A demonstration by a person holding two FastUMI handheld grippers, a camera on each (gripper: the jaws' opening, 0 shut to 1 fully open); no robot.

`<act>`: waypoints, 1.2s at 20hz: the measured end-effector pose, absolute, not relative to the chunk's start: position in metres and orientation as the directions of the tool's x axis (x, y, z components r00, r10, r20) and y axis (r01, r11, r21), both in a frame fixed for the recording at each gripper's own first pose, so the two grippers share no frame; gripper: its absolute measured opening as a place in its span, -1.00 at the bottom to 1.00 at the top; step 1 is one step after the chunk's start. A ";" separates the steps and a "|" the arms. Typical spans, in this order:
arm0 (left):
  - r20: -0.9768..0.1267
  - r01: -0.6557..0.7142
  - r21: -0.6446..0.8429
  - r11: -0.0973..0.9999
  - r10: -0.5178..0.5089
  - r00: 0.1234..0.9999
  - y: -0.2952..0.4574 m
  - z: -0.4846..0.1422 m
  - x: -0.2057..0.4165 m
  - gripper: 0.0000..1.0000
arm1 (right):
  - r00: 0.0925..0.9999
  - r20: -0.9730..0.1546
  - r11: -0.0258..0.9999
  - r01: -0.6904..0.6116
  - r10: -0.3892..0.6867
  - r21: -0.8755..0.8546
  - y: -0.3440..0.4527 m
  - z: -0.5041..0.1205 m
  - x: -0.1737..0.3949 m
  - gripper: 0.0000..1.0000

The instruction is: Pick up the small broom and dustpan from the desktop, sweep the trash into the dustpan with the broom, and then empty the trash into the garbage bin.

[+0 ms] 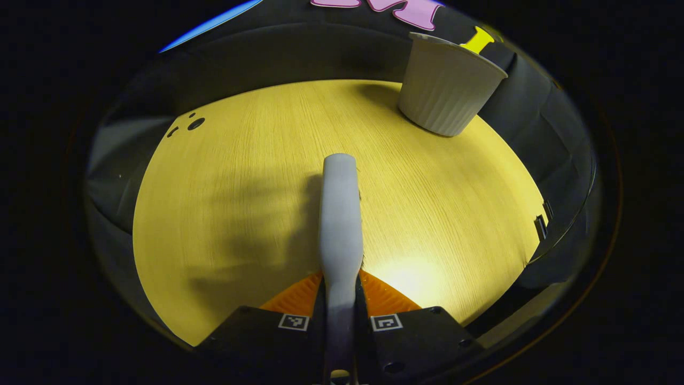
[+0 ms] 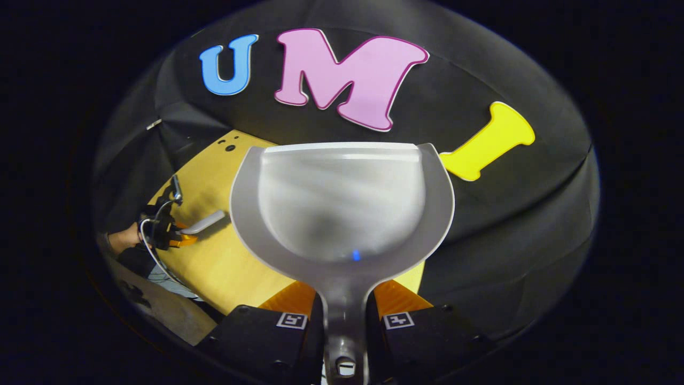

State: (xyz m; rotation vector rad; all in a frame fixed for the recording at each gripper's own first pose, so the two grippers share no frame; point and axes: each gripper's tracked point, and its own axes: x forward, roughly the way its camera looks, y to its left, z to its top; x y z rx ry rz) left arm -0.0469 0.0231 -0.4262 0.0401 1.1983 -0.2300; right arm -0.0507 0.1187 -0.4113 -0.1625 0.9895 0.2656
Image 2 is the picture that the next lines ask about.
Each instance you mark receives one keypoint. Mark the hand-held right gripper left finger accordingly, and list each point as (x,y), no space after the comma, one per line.
(262,337)

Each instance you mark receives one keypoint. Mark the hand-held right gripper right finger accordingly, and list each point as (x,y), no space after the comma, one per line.
(427,337)

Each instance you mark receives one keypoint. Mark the grey plastic dustpan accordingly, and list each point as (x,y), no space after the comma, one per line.
(342,214)

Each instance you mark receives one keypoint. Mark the yellow wooden desktop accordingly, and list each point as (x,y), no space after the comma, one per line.
(214,267)

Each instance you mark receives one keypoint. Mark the person's striped clothing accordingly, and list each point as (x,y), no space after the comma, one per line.
(171,283)

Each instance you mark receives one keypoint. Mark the black backdrop cloth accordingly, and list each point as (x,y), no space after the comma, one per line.
(481,224)

